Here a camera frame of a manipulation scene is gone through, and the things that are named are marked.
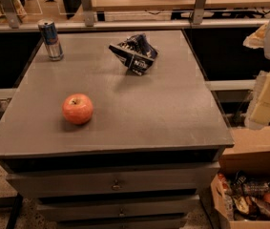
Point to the blue chip bag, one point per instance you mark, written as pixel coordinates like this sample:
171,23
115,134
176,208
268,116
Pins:
135,53

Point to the redbull can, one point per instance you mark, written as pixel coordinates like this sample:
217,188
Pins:
50,38

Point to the top grey drawer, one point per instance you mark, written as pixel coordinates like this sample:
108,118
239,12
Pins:
110,180

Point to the grey drawer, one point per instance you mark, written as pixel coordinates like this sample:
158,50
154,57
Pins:
118,208
110,180

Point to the grey drawer cabinet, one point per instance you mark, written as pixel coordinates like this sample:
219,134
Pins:
163,117

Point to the cardboard box of snacks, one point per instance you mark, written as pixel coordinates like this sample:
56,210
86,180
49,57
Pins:
239,202

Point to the middle grey drawer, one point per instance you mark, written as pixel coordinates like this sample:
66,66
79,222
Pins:
118,208

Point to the red apple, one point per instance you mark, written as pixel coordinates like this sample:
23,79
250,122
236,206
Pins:
77,109

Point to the metal railing frame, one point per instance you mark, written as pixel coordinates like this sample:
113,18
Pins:
133,15

